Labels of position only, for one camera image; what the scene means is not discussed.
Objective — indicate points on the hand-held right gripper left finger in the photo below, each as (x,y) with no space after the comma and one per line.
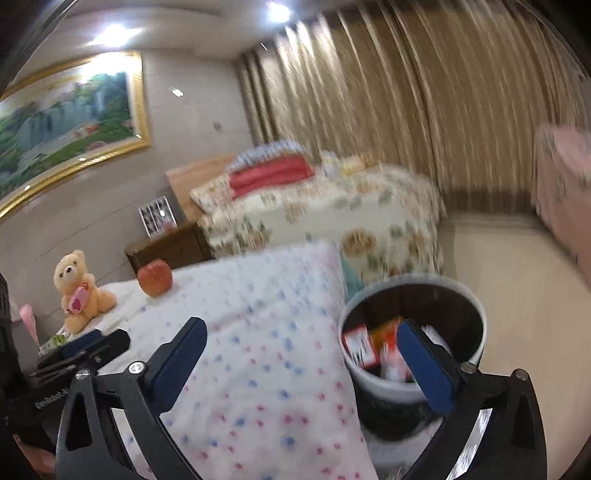
(178,364)

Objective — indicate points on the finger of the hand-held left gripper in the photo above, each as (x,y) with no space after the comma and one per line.
(113,346)
(79,344)

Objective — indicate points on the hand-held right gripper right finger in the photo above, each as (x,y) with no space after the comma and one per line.
(425,364)

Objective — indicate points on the orange clear plastic packet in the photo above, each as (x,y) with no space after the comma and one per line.
(385,339)

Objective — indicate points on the white and black trash bin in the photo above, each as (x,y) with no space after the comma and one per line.
(364,383)

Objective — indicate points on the red and white carton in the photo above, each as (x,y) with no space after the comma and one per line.
(358,344)

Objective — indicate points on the person's left hand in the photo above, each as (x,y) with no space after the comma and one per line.
(41,461)

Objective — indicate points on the green and white packet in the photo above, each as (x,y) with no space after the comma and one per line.
(53,342)

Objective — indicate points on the cream teddy bear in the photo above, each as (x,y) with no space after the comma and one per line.
(76,290)

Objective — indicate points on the pink cloth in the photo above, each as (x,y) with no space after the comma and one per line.
(27,318)

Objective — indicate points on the red apple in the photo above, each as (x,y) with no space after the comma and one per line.
(154,277)

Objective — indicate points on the wooden nightstand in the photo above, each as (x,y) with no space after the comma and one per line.
(166,247)

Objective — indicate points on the small pink box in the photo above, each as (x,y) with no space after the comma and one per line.
(171,225)

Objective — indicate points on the floral pillow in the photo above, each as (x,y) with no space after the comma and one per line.
(212,194)

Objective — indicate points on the bed with floral cover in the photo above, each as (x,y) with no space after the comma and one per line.
(323,217)

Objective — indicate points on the wooden headboard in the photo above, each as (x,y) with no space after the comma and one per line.
(194,180)

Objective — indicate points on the red folded blanket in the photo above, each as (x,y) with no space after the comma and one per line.
(270,177)

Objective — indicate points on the yellow plush toy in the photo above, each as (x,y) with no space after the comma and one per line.
(355,162)

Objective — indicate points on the gold framed landscape painting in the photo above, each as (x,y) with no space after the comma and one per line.
(60,120)

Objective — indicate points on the pink cloth covered furniture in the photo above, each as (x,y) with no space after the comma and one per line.
(563,184)

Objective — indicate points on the blue dotted ruffled pillow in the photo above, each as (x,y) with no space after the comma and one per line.
(268,152)

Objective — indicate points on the photo collage frame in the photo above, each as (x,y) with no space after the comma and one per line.
(157,214)

